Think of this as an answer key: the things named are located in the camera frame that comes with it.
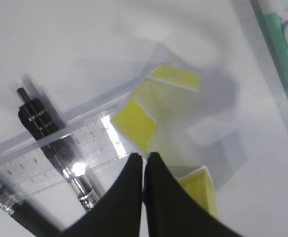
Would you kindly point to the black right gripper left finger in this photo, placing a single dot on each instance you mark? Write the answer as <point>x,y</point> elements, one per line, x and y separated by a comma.
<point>117,214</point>

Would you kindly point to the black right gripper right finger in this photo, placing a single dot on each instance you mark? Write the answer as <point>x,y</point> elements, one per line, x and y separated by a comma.
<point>170,211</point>

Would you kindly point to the clear plastic ruler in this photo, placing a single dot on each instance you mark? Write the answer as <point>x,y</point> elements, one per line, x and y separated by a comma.
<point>28,171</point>

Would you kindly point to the black gel pen middle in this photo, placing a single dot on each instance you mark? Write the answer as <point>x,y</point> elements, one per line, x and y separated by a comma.
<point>10,202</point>

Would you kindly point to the black gel pen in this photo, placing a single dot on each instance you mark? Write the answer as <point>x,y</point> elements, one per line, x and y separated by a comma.
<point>10,202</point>
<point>61,153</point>

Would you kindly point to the black gel pen right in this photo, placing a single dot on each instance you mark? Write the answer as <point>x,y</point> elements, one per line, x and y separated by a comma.
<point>61,153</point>

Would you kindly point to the green utility knife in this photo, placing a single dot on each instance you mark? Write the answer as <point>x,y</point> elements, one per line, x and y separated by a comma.
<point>273,20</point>

